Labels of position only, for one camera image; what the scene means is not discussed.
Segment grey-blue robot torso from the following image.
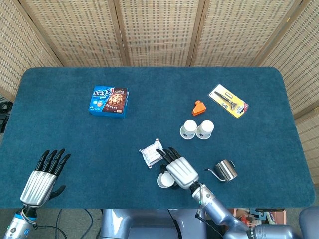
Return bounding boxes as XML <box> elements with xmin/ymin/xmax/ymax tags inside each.
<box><xmin>99</xmin><ymin>208</ymin><xmax>225</xmax><ymax>239</ymax></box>

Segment box of colourful items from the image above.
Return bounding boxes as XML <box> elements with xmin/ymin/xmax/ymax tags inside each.
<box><xmin>233</xmin><ymin>208</ymin><xmax>287</xmax><ymax>226</ymax></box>

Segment blue felt table cover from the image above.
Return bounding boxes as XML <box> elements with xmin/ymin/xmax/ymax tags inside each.
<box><xmin>0</xmin><ymin>66</ymin><xmax>316</xmax><ymax>210</ymax></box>

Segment woven rattan folding screen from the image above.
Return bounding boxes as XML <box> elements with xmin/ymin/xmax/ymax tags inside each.
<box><xmin>0</xmin><ymin>0</ymin><xmax>319</xmax><ymax>186</ymax></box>

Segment black floor cable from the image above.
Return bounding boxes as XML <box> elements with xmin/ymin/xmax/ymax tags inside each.
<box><xmin>33</xmin><ymin>208</ymin><xmax>94</xmax><ymax>239</ymax></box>

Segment white paper cup green flower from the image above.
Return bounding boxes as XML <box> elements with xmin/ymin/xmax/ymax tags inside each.
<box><xmin>156</xmin><ymin>171</ymin><xmax>176</xmax><ymax>189</ymax></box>

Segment yellow razor blister pack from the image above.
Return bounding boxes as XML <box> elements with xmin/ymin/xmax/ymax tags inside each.
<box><xmin>208</xmin><ymin>84</ymin><xmax>249</xmax><ymax>120</ymax></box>

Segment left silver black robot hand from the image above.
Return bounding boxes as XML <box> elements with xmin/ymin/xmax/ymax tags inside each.
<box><xmin>19</xmin><ymin>148</ymin><xmax>72</xmax><ymax>207</ymax></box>

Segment white red snack packet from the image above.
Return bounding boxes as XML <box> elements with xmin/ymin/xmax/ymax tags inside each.
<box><xmin>139</xmin><ymin>138</ymin><xmax>166</xmax><ymax>170</ymax></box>

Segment blue chocolate cookie box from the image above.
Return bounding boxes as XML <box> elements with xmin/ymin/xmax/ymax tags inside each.
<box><xmin>88</xmin><ymin>85</ymin><xmax>130</xmax><ymax>119</ymax></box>

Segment black cable bundle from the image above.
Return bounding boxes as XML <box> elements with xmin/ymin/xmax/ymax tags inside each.
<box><xmin>0</xmin><ymin>96</ymin><xmax>13</xmax><ymax>132</ymax></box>

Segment orange plastic nozzle piece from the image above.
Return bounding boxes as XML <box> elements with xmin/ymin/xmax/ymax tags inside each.
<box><xmin>191</xmin><ymin>100</ymin><xmax>207</xmax><ymax>117</ymax></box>

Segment white paper cup blue flowers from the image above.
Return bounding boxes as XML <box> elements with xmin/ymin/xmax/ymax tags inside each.
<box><xmin>195</xmin><ymin>120</ymin><xmax>215</xmax><ymax>140</ymax></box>
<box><xmin>179</xmin><ymin>119</ymin><xmax>197</xmax><ymax>140</ymax></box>

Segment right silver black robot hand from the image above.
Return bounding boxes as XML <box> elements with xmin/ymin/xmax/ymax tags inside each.
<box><xmin>156</xmin><ymin>146</ymin><xmax>200</xmax><ymax>190</ymax></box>

